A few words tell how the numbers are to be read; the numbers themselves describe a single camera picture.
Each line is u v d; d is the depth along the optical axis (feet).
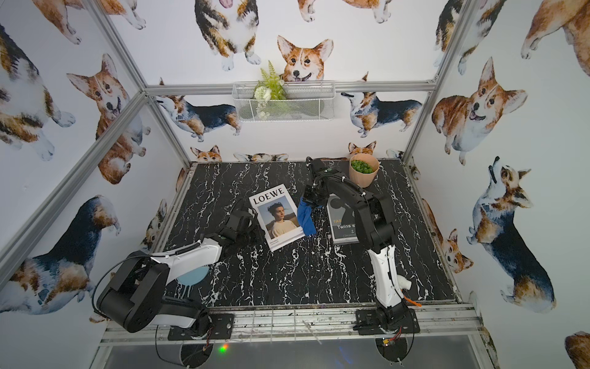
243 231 2.38
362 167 3.41
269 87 2.69
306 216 3.03
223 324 2.41
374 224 1.84
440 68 2.89
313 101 3.04
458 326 2.46
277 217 3.13
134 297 1.41
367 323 2.40
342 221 3.11
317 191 2.72
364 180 3.34
